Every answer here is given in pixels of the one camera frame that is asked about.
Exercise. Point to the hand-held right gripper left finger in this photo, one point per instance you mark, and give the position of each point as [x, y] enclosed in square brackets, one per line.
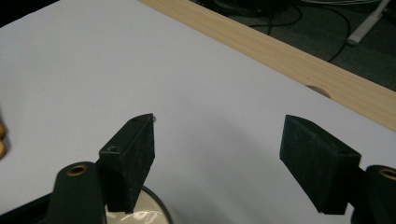
[130, 165]

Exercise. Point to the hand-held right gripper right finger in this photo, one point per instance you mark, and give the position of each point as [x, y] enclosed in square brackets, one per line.
[317, 168]

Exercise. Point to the white mug with black rim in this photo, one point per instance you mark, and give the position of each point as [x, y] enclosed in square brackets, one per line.
[149, 214]

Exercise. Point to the white paper table cover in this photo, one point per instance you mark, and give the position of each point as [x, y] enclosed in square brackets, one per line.
[186, 77]

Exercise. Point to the white metal stand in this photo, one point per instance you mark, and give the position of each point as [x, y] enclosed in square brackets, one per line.
[367, 25]

